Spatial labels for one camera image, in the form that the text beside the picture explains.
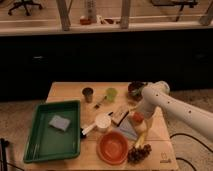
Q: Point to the black office chair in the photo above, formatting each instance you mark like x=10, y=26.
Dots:
x=25, y=4

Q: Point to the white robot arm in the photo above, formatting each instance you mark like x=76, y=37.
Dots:
x=157, y=95

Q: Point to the small dark brush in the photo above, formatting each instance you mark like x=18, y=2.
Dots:
x=98, y=104

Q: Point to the dark bowl with greens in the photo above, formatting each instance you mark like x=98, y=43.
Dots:
x=134, y=90

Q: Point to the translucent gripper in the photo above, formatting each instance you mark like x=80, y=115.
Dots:
x=142, y=127

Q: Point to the red object on floor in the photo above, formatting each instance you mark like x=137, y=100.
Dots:
x=84, y=21

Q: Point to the orange apple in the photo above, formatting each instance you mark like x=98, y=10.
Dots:
x=137, y=117

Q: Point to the yellow banana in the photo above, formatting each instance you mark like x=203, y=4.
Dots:
x=141, y=140

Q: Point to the orange plastic bowl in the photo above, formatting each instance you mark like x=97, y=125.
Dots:
x=112, y=148

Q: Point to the wooden block brush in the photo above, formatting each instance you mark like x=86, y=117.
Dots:
x=119, y=115

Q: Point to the purple grape bunch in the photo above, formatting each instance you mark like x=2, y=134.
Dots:
x=136, y=155

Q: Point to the green plastic cup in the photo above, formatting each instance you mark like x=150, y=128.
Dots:
x=111, y=94

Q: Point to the blue sponge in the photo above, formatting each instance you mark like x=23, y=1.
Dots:
x=59, y=122

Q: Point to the white measuring cup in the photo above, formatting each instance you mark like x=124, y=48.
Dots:
x=102, y=122

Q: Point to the green plastic tray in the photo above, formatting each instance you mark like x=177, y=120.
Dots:
x=46, y=142

